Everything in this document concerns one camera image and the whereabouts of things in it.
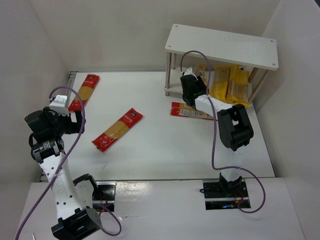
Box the yellow spaghetti bag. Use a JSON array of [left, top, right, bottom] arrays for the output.
[[192, 63, 230, 102]]

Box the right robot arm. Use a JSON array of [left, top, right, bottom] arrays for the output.
[[180, 73, 254, 197]]

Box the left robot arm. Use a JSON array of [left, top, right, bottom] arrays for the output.
[[24, 107, 102, 240]]

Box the red orange pasta box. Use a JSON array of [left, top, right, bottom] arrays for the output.
[[170, 102, 214, 120]]

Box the yellow pasta bag shelf left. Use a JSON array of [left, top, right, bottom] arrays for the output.
[[211, 66, 231, 103]]

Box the yellow pasta bag shelf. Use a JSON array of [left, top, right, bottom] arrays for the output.
[[211, 66, 231, 103], [225, 64, 250, 108]]

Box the yellow pasta bag shelf right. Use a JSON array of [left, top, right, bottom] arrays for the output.
[[225, 64, 250, 108]]

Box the white two-tier shelf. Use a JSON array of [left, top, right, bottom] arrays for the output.
[[164, 23, 279, 103]]

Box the red spaghetti bag centre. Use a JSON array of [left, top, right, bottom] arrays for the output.
[[92, 108, 144, 152]]

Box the red spaghetti bag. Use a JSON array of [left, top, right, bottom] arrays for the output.
[[68, 74, 100, 112], [92, 108, 144, 152]]

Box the red spaghetti bag far left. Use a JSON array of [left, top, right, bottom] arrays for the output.
[[68, 74, 100, 112]]

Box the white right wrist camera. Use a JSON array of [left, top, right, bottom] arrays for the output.
[[182, 67, 197, 78]]

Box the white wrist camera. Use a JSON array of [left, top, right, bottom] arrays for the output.
[[182, 67, 197, 78], [49, 95, 69, 116]]

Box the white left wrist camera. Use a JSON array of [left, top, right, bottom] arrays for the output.
[[49, 95, 69, 116]]

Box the aluminium table edge rail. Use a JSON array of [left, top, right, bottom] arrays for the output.
[[65, 71, 78, 100]]

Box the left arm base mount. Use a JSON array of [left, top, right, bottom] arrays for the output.
[[92, 181, 116, 212]]

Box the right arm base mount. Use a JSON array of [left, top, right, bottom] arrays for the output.
[[199, 180, 251, 210]]

